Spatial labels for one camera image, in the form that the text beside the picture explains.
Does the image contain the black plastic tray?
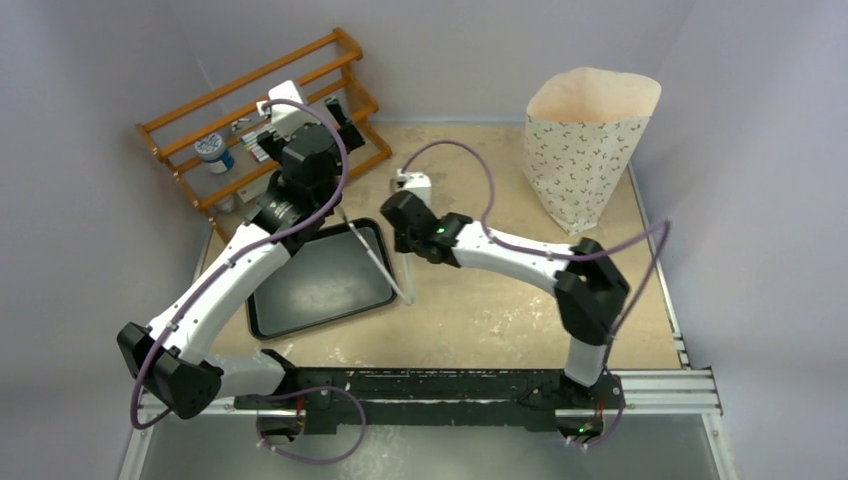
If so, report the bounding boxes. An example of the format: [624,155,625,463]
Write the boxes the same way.
[247,217,397,340]

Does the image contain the patterned white paper bag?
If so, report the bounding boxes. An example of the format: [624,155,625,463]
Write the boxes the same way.
[523,67,662,235]

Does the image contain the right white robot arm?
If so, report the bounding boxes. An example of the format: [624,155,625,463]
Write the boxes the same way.
[380,190,630,407]

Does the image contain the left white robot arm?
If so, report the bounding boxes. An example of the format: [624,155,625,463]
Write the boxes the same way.
[117,98,364,429]

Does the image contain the orange wooden rack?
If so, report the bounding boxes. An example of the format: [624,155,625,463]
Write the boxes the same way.
[135,27,392,242]

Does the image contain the small white box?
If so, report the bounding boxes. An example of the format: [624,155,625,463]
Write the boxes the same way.
[236,183,267,203]

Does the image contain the pack of coloured markers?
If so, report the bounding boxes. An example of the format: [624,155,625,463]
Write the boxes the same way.
[240,129,270,163]

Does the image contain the blue lid jar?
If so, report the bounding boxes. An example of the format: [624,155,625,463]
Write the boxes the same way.
[194,133,234,175]

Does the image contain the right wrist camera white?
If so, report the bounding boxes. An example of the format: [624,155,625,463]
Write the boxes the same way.
[391,169,432,207]

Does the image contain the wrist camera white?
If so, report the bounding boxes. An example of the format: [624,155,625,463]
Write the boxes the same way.
[391,169,432,207]
[256,80,317,140]

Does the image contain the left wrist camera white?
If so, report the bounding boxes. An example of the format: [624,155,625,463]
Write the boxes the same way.
[256,80,317,140]

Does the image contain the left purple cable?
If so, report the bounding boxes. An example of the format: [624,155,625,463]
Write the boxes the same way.
[129,99,351,431]

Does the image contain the purple cable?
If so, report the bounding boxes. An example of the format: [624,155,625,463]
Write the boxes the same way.
[401,139,672,346]
[129,99,351,431]

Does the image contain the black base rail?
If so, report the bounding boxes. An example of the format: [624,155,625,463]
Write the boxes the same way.
[235,352,625,439]

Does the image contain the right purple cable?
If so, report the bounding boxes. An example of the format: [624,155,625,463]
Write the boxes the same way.
[401,139,672,346]

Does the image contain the aluminium frame rail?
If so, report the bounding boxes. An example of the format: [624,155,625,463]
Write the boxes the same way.
[172,367,723,421]

